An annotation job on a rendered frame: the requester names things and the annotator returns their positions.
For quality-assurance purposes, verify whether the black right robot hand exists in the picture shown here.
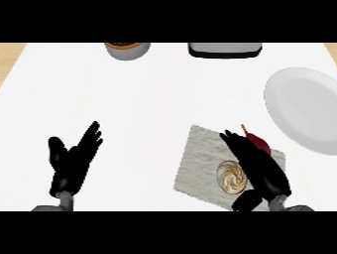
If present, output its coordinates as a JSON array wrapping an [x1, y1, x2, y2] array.
[[219, 129, 293, 212]]

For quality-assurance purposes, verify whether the dark red fruit with stem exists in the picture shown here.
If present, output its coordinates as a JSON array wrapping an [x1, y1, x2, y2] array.
[[242, 123, 274, 157]]

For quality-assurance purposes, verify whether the white round plate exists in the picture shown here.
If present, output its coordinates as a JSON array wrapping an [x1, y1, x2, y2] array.
[[264, 66, 337, 157]]

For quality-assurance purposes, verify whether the grey speckled placemat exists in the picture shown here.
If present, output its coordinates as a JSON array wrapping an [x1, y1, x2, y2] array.
[[174, 124, 287, 211]]

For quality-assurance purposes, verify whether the beige swirl cupcake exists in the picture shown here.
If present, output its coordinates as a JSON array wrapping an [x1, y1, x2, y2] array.
[[216, 160, 250, 194]]

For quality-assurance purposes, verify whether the grey and black appliance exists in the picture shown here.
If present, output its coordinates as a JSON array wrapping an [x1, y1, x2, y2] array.
[[187, 42, 264, 60]]

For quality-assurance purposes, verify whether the grey pot with orange rim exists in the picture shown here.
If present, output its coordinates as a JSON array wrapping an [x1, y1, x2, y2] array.
[[104, 42, 153, 62]]

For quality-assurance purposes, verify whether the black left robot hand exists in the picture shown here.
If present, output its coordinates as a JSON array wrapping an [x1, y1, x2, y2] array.
[[48, 120, 104, 199]]

